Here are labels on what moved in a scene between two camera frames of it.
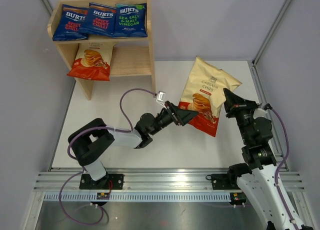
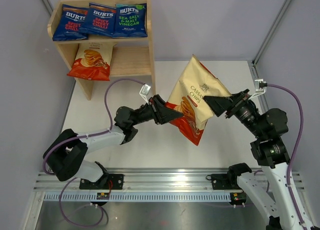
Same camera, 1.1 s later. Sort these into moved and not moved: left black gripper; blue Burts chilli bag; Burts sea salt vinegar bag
Moved: left black gripper
Not moved: blue Burts chilli bag; Burts sea salt vinegar bag
